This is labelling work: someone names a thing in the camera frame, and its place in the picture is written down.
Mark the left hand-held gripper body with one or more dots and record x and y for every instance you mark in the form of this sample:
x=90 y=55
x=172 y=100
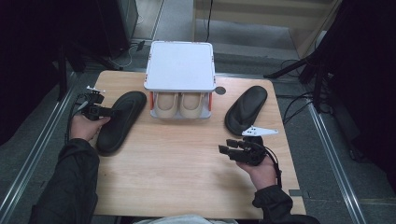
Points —
x=92 y=110

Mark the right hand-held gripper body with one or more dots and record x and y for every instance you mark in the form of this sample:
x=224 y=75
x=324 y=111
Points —
x=252 y=152

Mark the black flip-flop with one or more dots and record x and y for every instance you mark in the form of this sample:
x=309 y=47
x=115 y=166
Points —
x=120 y=124
x=246 y=107

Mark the cream clog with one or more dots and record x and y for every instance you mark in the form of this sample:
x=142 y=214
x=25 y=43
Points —
x=191 y=104
x=166 y=104

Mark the white two-tier shoe rack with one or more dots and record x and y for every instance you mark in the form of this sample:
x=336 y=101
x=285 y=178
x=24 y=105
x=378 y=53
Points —
x=180 y=67

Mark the person's left hand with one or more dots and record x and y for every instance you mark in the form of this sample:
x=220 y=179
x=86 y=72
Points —
x=82 y=129

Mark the person's right hand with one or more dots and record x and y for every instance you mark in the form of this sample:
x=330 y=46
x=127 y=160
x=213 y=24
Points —
x=264 y=175

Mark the grey plug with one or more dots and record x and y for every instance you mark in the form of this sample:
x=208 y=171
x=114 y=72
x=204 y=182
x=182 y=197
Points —
x=82 y=105

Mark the black metal stand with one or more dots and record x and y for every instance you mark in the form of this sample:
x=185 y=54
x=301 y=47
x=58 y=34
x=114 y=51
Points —
x=62 y=71

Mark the round dark table grommet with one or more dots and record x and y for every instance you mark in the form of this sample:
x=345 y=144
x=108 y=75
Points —
x=220 y=90

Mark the person's grey pants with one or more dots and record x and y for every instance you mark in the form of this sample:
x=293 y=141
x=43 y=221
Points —
x=186 y=220

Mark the dark cabinet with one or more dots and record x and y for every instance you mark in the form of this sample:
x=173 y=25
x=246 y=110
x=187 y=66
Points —
x=121 y=21

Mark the black tripod stand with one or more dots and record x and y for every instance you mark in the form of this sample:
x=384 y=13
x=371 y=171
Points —
x=317 y=77

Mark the light wooden cabinet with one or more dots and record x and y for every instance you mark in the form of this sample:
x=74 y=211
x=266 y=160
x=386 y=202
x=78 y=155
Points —
x=264 y=12

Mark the metal floor rail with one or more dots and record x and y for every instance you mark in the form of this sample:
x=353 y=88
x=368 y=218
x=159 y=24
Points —
x=334 y=161
x=34 y=149

